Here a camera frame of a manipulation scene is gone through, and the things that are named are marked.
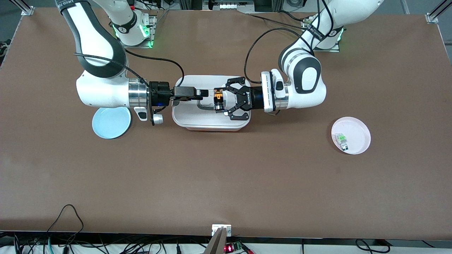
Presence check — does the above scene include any pink plate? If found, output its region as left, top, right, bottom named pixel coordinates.
left=331, top=117, right=371, bottom=155

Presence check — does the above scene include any light blue plate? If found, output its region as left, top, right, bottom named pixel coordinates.
left=92, top=107, right=131, bottom=139

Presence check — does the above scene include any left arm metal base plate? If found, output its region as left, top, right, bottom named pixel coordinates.
left=303, top=18, right=340, bottom=53

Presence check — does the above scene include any orange black switch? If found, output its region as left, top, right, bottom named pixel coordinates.
left=213, top=88, right=225, bottom=113

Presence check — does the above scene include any aluminium corner bracket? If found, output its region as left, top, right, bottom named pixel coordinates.
left=426, top=0, right=452, bottom=24
left=13, top=0, right=35, bottom=17

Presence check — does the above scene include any green clear switch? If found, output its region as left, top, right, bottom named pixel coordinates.
left=336, top=133, right=350, bottom=151

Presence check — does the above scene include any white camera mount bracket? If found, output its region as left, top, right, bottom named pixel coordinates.
left=212, top=224, right=232, bottom=237

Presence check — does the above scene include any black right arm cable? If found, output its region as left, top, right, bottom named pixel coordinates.
left=73, top=49, right=185, bottom=87

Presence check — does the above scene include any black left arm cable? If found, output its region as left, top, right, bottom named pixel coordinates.
left=244, top=0, right=337, bottom=84

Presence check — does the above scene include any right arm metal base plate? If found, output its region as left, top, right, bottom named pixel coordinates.
left=116, top=14, right=157, bottom=49

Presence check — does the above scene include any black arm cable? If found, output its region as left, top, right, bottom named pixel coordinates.
left=244, top=0, right=337, bottom=84
left=73, top=49, right=185, bottom=87

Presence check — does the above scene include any black coiled cable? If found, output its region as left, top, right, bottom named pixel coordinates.
left=355, top=239, right=391, bottom=254

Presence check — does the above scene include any grey camera post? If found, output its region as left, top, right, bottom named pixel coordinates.
left=204, top=228, right=228, bottom=254

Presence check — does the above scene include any white lidded container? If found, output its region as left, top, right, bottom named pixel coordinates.
left=172, top=75, right=252, bottom=132

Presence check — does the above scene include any black cable across table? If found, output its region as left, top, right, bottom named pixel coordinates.
left=247, top=12, right=312, bottom=31

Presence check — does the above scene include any thin black looped cable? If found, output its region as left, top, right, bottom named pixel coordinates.
left=46, top=204, right=84, bottom=244

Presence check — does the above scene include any circuit board with red light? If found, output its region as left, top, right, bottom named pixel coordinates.
left=225, top=241, right=245, bottom=253

